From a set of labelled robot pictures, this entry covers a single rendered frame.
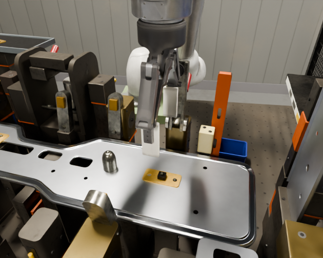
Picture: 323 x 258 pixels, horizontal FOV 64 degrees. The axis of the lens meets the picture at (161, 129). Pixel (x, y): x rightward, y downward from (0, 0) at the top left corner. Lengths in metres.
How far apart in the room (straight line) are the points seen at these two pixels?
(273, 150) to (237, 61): 2.10
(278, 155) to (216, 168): 0.62
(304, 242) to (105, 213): 0.30
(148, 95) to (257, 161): 0.83
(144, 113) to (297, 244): 0.30
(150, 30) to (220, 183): 0.36
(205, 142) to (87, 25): 2.83
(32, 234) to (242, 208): 0.40
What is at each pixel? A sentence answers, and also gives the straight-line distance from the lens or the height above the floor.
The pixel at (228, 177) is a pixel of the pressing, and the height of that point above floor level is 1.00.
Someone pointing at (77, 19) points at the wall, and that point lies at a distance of 3.36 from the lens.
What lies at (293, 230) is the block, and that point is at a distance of 0.48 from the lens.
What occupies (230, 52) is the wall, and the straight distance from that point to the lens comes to 3.17.
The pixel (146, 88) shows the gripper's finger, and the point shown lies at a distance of 0.38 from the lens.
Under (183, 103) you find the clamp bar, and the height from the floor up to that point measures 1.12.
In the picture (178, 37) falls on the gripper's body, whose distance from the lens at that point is 0.40.
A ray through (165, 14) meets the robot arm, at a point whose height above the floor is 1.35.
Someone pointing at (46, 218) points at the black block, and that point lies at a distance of 0.58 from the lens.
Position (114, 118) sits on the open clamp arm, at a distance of 0.72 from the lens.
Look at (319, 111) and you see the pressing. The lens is 0.51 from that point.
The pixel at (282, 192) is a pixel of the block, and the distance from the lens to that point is 0.61.
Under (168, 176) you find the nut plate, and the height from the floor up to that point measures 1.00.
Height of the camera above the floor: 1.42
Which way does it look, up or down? 34 degrees down
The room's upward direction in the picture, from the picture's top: straight up
